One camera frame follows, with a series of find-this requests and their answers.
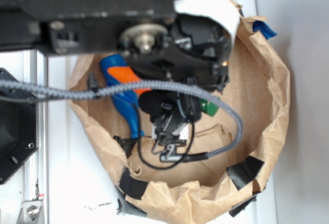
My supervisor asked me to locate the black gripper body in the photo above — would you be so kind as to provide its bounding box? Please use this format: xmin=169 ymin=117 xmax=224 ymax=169
xmin=120 ymin=14 xmax=231 ymax=91

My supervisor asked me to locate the orange toy carrot green stem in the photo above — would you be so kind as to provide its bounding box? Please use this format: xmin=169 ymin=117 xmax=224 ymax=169
xmin=105 ymin=66 xmax=218 ymax=117

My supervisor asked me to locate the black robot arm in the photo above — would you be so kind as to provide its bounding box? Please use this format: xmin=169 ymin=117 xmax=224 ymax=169
xmin=1 ymin=0 xmax=233 ymax=91

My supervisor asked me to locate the white paper piece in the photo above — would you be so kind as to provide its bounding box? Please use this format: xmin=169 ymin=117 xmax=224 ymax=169
xmin=174 ymin=0 xmax=240 ymax=41

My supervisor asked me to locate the blue tape piece right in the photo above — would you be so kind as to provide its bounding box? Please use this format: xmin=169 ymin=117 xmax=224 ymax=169
xmin=252 ymin=21 xmax=278 ymax=40

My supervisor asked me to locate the blue toy bottle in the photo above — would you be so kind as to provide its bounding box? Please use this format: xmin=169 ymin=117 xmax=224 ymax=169
xmin=99 ymin=54 xmax=144 ymax=139

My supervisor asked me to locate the brown paper bag bin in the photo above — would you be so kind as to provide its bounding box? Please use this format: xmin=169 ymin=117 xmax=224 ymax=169
xmin=70 ymin=16 xmax=290 ymax=223

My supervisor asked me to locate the black tape piece lower right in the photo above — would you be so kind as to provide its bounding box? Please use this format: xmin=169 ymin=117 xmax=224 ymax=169
xmin=226 ymin=156 xmax=265 ymax=190

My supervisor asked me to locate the black tape piece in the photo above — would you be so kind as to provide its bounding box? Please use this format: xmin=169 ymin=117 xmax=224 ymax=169
xmin=226 ymin=156 xmax=265 ymax=190
xmin=119 ymin=167 xmax=149 ymax=200

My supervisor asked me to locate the black tape piece lower left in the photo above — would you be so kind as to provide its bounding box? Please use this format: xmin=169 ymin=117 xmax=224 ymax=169
xmin=119 ymin=167 xmax=149 ymax=200

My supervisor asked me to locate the black wrist camera with clip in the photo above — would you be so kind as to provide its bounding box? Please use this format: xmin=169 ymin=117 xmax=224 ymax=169
xmin=138 ymin=90 xmax=202 ymax=163

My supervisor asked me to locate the grey braided cable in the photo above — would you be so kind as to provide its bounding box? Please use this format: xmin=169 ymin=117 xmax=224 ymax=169
xmin=0 ymin=79 xmax=244 ymax=162

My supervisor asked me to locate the thin black wire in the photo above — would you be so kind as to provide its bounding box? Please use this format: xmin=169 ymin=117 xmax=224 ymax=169
xmin=87 ymin=72 xmax=196 ymax=170

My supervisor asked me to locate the aluminium extrusion rail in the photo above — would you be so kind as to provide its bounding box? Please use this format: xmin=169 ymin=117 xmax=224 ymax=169
xmin=21 ymin=50 xmax=49 ymax=223

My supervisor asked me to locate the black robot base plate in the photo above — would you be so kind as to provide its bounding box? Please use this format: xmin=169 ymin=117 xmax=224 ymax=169
xmin=0 ymin=67 xmax=40 ymax=185

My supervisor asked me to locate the metal corner bracket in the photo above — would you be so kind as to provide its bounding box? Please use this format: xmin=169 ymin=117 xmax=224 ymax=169
xmin=16 ymin=200 xmax=45 ymax=224

